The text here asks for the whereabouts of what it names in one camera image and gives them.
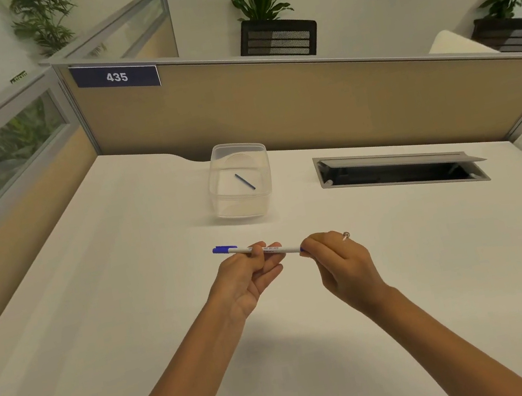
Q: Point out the person's left hand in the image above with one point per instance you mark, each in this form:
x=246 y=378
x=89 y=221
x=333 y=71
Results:
x=243 y=283

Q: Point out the person's right hand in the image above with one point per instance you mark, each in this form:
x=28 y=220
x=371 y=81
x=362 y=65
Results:
x=347 y=265

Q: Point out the person's left thumb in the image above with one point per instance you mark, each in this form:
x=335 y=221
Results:
x=257 y=256

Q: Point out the person's right thumb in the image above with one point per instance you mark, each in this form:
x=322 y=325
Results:
x=314 y=251

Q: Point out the white pen with blue cap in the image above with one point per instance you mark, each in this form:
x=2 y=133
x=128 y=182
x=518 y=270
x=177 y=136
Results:
x=257 y=250

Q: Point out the person's right forearm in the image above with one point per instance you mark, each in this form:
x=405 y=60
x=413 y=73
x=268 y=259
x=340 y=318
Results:
x=446 y=349

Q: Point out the person's left forearm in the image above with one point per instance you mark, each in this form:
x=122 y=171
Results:
x=173 y=389

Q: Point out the blue pen refill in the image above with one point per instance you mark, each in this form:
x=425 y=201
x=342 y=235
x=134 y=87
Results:
x=245 y=181

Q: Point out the clear plastic container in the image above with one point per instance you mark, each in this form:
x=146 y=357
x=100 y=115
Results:
x=240 y=182

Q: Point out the beige cubicle partition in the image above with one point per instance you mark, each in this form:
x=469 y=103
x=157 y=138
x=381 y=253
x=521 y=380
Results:
x=285 y=101

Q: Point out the black mesh office chair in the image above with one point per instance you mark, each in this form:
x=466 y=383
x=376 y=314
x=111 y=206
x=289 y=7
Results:
x=278 y=41
x=509 y=34

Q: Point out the blue number sign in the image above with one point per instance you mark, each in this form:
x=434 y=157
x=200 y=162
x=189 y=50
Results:
x=116 y=76

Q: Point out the glass-topped rear partition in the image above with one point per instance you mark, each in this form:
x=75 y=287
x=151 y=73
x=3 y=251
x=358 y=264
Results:
x=123 y=31

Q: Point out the glass-topped side partition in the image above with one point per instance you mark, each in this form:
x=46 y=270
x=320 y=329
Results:
x=1 y=164

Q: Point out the tall green plant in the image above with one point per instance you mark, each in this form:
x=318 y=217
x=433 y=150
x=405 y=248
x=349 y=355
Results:
x=44 y=22

